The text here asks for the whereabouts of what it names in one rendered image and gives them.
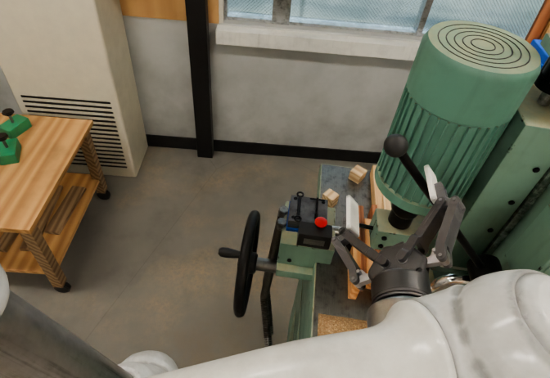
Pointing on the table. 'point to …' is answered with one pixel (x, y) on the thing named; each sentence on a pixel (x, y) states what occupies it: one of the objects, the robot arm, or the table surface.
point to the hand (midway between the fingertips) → (389, 191)
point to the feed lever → (392, 146)
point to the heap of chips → (338, 324)
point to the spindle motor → (456, 107)
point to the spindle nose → (400, 218)
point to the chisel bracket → (383, 228)
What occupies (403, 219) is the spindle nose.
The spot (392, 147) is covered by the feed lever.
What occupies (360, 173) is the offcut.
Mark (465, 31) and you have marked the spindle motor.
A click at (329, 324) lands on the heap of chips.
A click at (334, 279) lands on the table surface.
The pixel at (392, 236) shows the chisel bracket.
